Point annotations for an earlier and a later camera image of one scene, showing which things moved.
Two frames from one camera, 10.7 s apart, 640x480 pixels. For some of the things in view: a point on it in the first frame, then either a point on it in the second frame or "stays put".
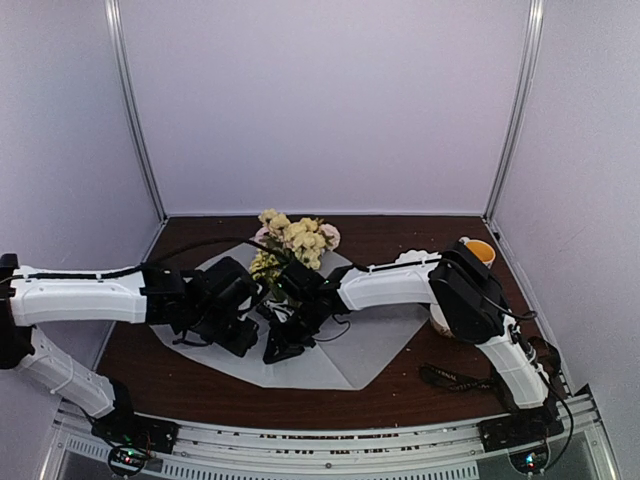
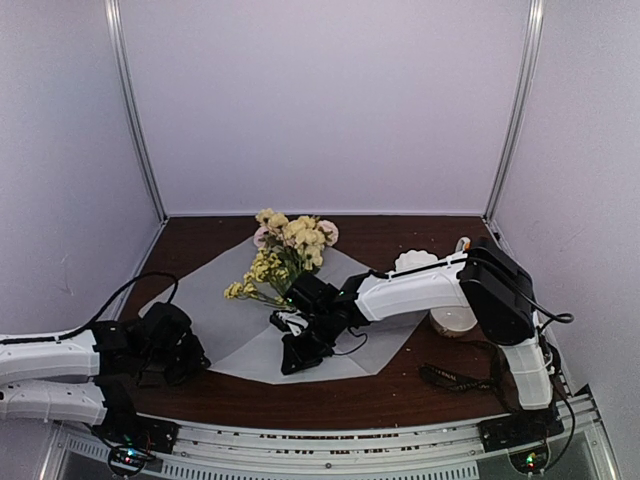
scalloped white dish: [417, 256] stays put
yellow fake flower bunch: [266, 267] stays put
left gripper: [239, 344] -> [197, 361]
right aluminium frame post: [517, 110] stays put
